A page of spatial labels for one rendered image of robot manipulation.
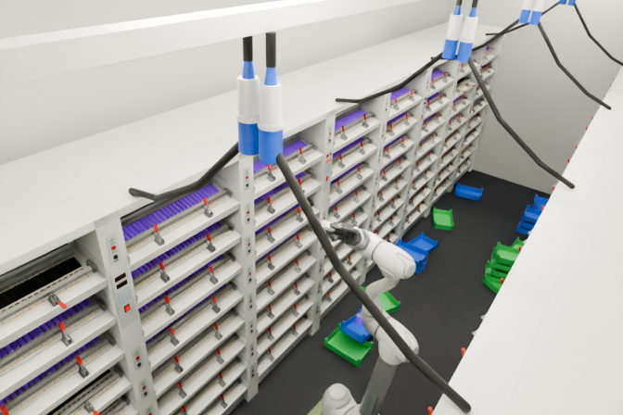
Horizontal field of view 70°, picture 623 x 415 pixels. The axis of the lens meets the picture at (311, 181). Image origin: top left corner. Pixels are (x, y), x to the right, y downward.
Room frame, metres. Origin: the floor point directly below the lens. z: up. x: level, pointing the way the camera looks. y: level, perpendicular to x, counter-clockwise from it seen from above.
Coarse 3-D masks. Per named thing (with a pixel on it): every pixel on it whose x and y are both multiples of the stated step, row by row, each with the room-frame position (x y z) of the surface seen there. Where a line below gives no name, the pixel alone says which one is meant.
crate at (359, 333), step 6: (360, 312) 2.60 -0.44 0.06; (354, 318) 2.55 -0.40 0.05; (342, 324) 2.39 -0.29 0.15; (348, 324) 2.47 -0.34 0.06; (354, 324) 2.49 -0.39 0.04; (342, 330) 2.37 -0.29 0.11; (348, 330) 2.35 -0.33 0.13; (354, 330) 2.42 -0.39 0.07; (360, 330) 2.43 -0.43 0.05; (354, 336) 2.31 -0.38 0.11; (360, 336) 2.29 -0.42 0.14; (366, 336) 2.31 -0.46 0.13; (360, 342) 2.28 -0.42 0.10
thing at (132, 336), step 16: (112, 224) 1.30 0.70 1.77; (80, 240) 1.33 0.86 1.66; (96, 240) 1.26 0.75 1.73; (96, 256) 1.27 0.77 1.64; (112, 272) 1.27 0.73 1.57; (112, 288) 1.26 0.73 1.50; (112, 304) 1.25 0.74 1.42; (128, 336) 1.27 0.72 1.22; (128, 352) 1.26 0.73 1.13; (144, 352) 1.32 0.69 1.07; (128, 368) 1.25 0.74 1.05; (144, 368) 1.30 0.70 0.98; (144, 400) 1.28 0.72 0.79
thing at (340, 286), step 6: (354, 270) 2.97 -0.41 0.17; (360, 270) 2.97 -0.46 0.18; (354, 276) 2.92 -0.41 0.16; (342, 282) 2.83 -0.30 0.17; (336, 288) 2.75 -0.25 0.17; (342, 288) 2.76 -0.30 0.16; (330, 294) 2.68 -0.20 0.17; (336, 294) 2.70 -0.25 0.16; (324, 300) 2.60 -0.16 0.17; (330, 300) 2.60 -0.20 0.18; (324, 306) 2.56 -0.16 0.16
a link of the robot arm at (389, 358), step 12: (396, 324) 1.56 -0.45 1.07; (384, 336) 1.51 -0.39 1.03; (408, 336) 1.49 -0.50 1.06; (384, 348) 1.48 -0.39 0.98; (396, 348) 1.45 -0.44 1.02; (384, 360) 1.47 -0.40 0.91; (396, 360) 1.44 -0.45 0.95; (408, 360) 1.42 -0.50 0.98; (384, 372) 1.45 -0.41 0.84; (372, 384) 1.46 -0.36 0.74; (384, 384) 1.44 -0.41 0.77; (372, 396) 1.43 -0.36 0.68; (384, 396) 1.44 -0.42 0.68; (360, 408) 1.45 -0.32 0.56; (372, 408) 1.41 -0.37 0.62
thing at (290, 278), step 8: (304, 256) 2.40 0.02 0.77; (312, 256) 2.41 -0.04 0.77; (296, 264) 2.31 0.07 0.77; (304, 264) 2.33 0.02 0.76; (312, 264) 2.37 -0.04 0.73; (296, 272) 2.24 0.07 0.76; (304, 272) 2.30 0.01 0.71; (288, 280) 2.17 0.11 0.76; (264, 288) 2.07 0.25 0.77; (272, 288) 2.08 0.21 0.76; (280, 288) 2.09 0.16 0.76; (256, 296) 1.99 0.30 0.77; (264, 296) 2.01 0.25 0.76; (272, 296) 2.02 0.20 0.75; (256, 304) 1.90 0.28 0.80; (264, 304) 1.96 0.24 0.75; (256, 312) 1.91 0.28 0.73
